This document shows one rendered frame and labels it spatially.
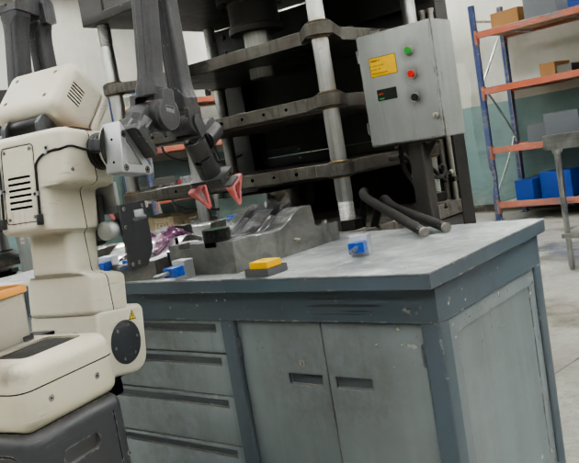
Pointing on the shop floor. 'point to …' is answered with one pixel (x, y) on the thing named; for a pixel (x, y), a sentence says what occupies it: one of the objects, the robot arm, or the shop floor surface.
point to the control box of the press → (412, 96)
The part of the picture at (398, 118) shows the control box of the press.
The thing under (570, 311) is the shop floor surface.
